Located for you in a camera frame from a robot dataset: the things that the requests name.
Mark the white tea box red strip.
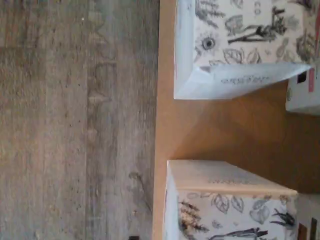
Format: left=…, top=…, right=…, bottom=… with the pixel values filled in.
left=173, top=0, right=314, bottom=100
left=285, top=63, right=320, bottom=114

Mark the white floral tea box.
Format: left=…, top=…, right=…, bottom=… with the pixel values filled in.
left=294, top=194, right=320, bottom=240

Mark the white tea box green strip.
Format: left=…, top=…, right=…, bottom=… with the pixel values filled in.
left=162, top=159, right=299, bottom=240

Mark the wooden shelf board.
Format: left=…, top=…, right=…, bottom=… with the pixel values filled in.
left=151, top=0, right=320, bottom=240

